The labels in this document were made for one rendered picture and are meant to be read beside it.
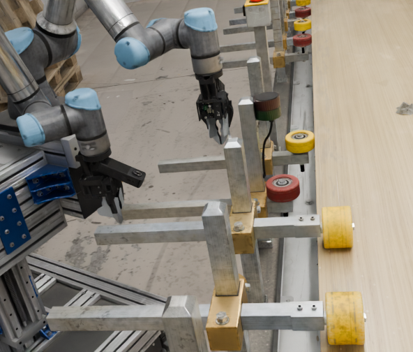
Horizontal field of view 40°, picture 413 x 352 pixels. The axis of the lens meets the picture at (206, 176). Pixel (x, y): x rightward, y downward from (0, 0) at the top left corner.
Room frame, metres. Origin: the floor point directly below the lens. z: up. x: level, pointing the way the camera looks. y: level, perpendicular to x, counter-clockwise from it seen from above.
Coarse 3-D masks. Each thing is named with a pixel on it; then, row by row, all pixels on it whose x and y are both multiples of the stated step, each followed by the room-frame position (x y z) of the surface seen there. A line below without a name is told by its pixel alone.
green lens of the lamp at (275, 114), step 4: (256, 112) 1.21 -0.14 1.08; (260, 112) 1.20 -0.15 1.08; (264, 112) 1.19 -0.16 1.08; (268, 112) 1.19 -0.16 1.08; (272, 112) 1.19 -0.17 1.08; (276, 112) 1.19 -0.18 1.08; (280, 112) 1.21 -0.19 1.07; (256, 116) 1.21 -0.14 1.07; (260, 116) 1.20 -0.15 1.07; (264, 116) 1.19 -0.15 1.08; (268, 116) 1.19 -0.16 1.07; (272, 116) 1.19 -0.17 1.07; (276, 116) 1.19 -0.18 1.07; (260, 120) 1.20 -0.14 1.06; (264, 120) 1.19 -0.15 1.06; (268, 120) 1.19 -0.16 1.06
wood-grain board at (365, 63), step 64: (320, 0) 3.01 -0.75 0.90; (384, 0) 2.77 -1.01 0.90; (320, 64) 1.99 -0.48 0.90; (384, 64) 1.87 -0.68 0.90; (320, 128) 1.45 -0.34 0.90; (384, 128) 1.38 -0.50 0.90; (320, 192) 1.11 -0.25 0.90; (384, 192) 1.06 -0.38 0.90; (320, 256) 0.87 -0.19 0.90; (384, 256) 0.84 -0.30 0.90; (384, 320) 0.68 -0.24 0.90
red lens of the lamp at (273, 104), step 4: (272, 100) 1.19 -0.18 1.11; (276, 100) 1.20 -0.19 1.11; (256, 104) 1.20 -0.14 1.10; (260, 104) 1.19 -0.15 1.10; (264, 104) 1.19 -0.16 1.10; (268, 104) 1.19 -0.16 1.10; (272, 104) 1.19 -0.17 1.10; (276, 104) 1.19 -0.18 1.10; (256, 108) 1.21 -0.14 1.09; (260, 108) 1.20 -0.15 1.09; (264, 108) 1.19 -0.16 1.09; (268, 108) 1.19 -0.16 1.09; (272, 108) 1.19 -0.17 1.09
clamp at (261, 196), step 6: (264, 186) 1.23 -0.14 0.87; (252, 192) 1.21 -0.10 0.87; (258, 192) 1.21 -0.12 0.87; (264, 192) 1.20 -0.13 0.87; (258, 198) 1.18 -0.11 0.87; (264, 198) 1.17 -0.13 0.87; (264, 204) 1.15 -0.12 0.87; (264, 210) 1.14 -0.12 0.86; (258, 216) 1.14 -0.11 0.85; (264, 216) 1.14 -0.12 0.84
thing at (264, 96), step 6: (258, 96) 1.22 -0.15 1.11; (264, 96) 1.22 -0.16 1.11; (270, 96) 1.21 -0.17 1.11; (276, 96) 1.20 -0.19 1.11; (276, 108) 1.20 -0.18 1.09; (258, 120) 1.21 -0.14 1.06; (258, 126) 1.21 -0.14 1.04; (270, 126) 1.22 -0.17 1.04; (270, 132) 1.22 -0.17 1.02; (264, 144) 1.22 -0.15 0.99; (264, 168) 1.23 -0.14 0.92; (264, 174) 1.23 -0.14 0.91
